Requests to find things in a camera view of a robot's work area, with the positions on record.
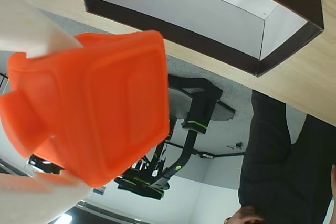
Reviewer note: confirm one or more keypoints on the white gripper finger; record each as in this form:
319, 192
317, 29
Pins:
31, 30
31, 203

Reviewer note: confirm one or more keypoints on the orange square silicone piece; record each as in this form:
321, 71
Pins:
99, 103

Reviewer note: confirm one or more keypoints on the brown box with white inside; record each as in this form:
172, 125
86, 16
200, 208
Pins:
183, 31

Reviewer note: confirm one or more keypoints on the person's hand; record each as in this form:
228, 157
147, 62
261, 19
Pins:
249, 217

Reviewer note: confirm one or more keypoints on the black and green chair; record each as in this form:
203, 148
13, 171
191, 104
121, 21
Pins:
194, 113

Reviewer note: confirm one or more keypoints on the person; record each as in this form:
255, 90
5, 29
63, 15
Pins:
275, 169

